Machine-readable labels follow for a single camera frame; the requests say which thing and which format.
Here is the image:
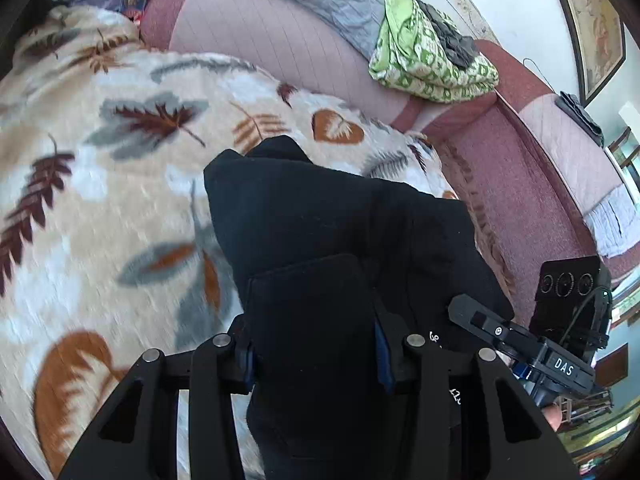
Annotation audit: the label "black pants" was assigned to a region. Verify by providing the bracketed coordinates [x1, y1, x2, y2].
[204, 136, 514, 479]

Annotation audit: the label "right hand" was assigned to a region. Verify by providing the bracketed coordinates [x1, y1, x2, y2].
[541, 403, 562, 431]

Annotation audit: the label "leaf pattern fleece blanket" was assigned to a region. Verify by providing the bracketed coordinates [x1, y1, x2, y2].
[1, 6, 454, 479]

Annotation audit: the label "green patterned folded cloth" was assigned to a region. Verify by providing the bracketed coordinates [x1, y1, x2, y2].
[369, 0, 499, 104]

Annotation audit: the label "dark grey small cloth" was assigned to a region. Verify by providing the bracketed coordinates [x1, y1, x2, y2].
[418, 0, 480, 70]

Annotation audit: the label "colourful packet near pillow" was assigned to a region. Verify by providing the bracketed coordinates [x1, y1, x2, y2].
[120, 0, 148, 23]

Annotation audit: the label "framed wall picture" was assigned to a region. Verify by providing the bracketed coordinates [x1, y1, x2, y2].
[559, 0, 626, 106]

